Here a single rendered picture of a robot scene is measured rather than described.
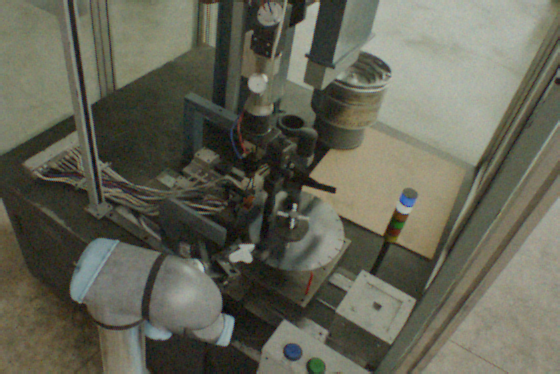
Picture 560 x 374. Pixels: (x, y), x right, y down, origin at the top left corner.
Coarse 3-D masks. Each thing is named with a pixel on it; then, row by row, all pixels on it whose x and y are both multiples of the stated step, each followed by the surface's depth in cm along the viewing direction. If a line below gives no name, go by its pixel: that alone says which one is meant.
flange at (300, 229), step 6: (288, 210) 149; (276, 216) 147; (282, 216) 147; (276, 222) 145; (282, 222) 145; (288, 222) 144; (300, 222) 146; (306, 222) 147; (276, 228) 143; (282, 228) 144; (288, 228) 144; (294, 228) 144; (300, 228) 144; (306, 228) 145; (282, 234) 142; (288, 234) 142; (294, 234) 143; (300, 234) 143; (306, 234) 144
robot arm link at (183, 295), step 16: (160, 272) 76; (176, 272) 77; (192, 272) 79; (160, 288) 75; (176, 288) 76; (192, 288) 77; (208, 288) 81; (160, 304) 75; (176, 304) 76; (192, 304) 77; (208, 304) 80; (160, 320) 77; (176, 320) 77; (192, 320) 79; (208, 320) 82; (224, 320) 114; (192, 336) 114; (208, 336) 105; (224, 336) 112
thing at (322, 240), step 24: (264, 192) 155; (288, 192) 157; (240, 216) 146; (264, 216) 148; (312, 216) 150; (336, 216) 152; (240, 240) 140; (264, 240) 141; (288, 240) 142; (312, 240) 143; (336, 240) 144; (288, 264) 136; (312, 264) 137
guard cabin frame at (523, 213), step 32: (96, 0) 189; (96, 32) 197; (544, 64) 175; (512, 128) 140; (480, 160) 211; (544, 160) 60; (480, 192) 149; (544, 192) 63; (512, 224) 67; (480, 256) 73; (512, 256) 70; (480, 288) 77; (448, 320) 86; (416, 352) 94
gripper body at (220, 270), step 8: (216, 256) 130; (216, 264) 128; (224, 264) 129; (208, 272) 123; (216, 272) 127; (224, 272) 127; (232, 272) 130; (216, 280) 127; (224, 280) 126; (232, 280) 130; (224, 288) 132
